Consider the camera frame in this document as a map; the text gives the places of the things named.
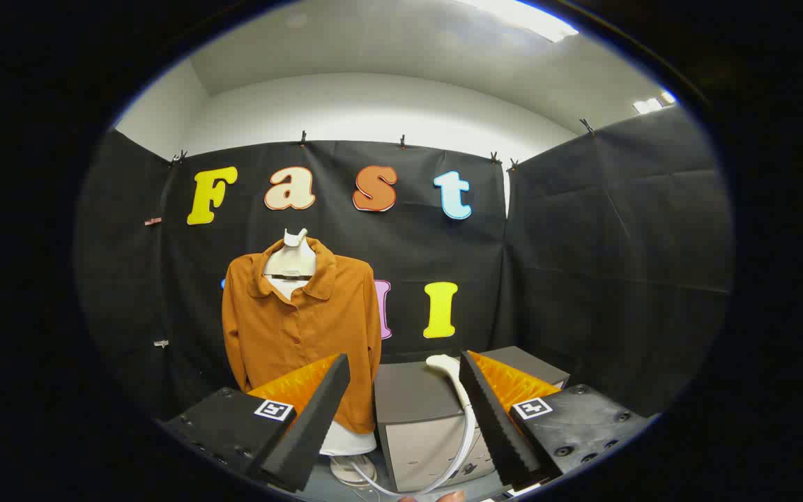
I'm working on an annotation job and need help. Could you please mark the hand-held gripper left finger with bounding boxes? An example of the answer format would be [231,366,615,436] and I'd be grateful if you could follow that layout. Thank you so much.
[162,353,351,494]

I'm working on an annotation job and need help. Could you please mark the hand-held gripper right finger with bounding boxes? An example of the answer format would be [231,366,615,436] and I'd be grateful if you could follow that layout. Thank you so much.
[459,350,653,492]

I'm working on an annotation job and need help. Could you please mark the white garment steamer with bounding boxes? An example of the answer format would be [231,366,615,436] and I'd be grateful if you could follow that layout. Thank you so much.
[349,354,480,498]

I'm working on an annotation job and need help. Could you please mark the orange button shirt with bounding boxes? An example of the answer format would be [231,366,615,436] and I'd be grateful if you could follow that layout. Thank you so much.
[222,236,383,435]

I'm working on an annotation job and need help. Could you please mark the grey cabinet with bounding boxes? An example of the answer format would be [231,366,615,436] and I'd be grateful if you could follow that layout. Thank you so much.
[374,346,571,493]

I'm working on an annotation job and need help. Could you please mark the white mannequin torso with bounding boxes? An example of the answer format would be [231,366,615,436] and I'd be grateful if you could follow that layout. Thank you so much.
[262,227,378,487]

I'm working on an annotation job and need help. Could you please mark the black backdrop cloth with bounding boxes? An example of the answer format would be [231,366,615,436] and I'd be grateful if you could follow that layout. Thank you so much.
[74,105,733,423]

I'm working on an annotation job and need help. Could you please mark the small ceiling light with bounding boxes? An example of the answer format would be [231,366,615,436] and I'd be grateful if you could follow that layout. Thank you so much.
[632,91,676,115]

